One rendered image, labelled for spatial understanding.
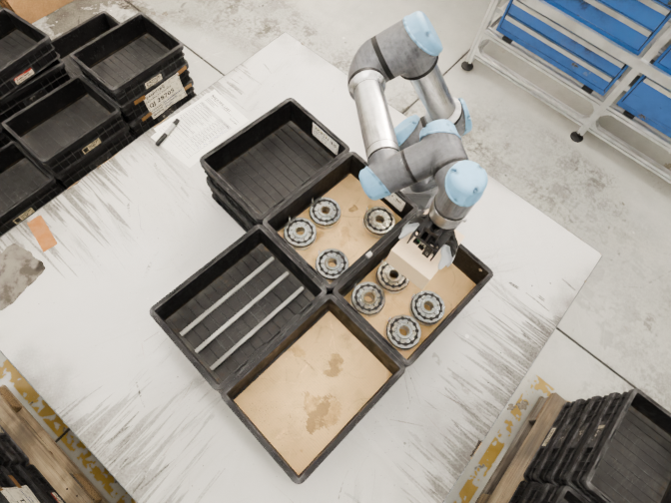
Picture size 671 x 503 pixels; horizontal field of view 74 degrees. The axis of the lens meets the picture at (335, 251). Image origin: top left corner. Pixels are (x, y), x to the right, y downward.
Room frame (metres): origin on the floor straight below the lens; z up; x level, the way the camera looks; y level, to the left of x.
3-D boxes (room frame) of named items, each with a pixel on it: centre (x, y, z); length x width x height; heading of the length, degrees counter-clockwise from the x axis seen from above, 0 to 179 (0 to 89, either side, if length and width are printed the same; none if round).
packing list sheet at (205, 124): (1.07, 0.61, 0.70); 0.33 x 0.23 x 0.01; 150
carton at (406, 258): (0.53, -0.23, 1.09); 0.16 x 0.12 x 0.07; 150
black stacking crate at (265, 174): (0.85, 0.25, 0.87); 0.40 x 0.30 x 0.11; 145
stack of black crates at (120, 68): (1.48, 1.09, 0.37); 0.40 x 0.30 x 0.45; 149
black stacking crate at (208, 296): (0.35, 0.23, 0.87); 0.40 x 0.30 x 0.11; 145
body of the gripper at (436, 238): (0.51, -0.21, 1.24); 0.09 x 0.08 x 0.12; 150
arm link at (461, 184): (0.51, -0.22, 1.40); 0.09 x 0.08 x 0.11; 23
